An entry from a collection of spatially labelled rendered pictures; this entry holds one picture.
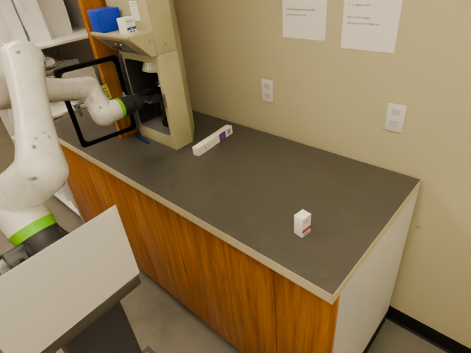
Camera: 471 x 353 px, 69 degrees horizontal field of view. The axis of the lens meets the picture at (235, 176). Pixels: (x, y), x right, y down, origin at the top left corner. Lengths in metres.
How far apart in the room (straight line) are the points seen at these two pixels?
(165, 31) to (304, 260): 1.10
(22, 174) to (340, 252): 0.93
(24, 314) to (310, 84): 1.34
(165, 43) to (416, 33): 0.98
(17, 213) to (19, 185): 0.11
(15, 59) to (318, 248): 1.08
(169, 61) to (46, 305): 1.10
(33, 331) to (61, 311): 0.07
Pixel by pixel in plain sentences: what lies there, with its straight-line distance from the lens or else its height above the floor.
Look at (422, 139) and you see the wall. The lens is 1.51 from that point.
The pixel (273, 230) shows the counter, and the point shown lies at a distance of 1.22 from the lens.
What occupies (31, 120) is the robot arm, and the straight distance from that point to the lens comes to 1.10.
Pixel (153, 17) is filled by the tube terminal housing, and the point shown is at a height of 1.56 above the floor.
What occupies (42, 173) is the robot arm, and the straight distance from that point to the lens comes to 1.00.
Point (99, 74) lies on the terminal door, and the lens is 1.85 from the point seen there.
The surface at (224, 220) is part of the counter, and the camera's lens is 1.28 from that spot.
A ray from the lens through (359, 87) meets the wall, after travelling 1.53.
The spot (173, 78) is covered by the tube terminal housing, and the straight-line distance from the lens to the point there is 1.68.
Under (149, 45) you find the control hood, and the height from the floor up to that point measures 1.46.
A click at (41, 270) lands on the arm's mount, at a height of 1.17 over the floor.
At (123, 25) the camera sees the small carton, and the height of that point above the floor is 1.54.
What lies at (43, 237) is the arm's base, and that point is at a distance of 1.10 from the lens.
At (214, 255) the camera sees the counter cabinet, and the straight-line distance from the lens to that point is 1.45.
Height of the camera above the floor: 1.77
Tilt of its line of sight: 33 degrees down
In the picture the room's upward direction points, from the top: 6 degrees counter-clockwise
